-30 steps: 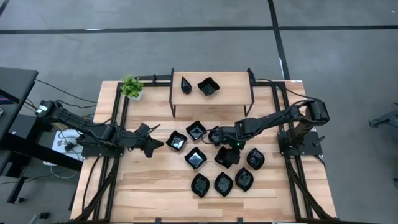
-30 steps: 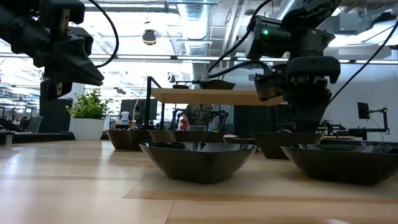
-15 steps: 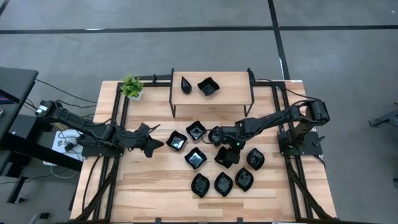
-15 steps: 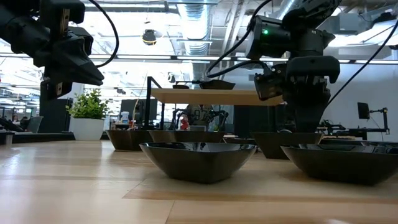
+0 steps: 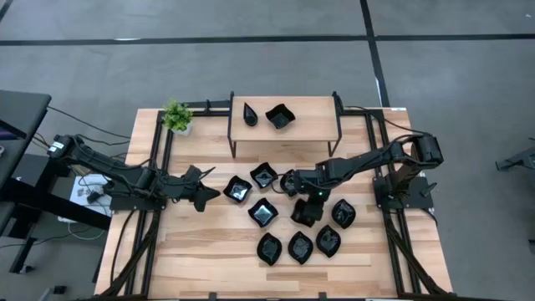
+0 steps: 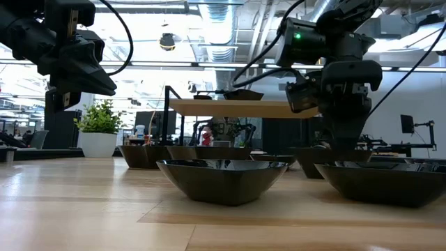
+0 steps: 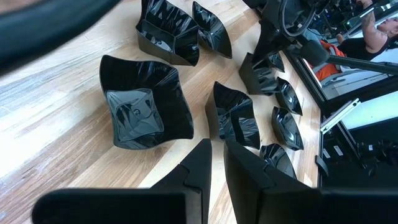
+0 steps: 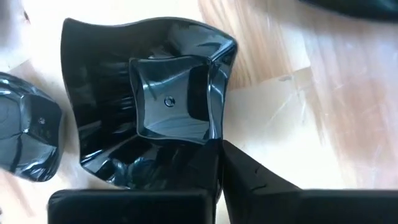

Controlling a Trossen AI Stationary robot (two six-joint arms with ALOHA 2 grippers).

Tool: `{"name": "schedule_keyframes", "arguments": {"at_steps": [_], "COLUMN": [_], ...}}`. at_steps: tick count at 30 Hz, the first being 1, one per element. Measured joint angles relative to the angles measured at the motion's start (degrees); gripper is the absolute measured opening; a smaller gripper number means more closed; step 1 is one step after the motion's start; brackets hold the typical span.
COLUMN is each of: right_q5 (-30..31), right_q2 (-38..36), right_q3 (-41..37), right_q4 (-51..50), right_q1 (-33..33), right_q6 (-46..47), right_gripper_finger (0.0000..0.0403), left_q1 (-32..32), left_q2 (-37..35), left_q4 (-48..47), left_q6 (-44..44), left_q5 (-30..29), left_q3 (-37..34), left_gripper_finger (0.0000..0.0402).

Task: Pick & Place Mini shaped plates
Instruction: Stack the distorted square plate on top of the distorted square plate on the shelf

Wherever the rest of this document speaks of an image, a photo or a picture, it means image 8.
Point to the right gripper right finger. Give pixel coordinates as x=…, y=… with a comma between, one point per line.
x=264, y=202

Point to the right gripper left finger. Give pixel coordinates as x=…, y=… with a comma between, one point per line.
x=140, y=208

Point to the black square wavy plate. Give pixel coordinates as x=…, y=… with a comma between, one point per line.
x=168, y=99

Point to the black leaf mini plate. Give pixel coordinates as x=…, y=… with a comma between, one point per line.
x=28, y=130

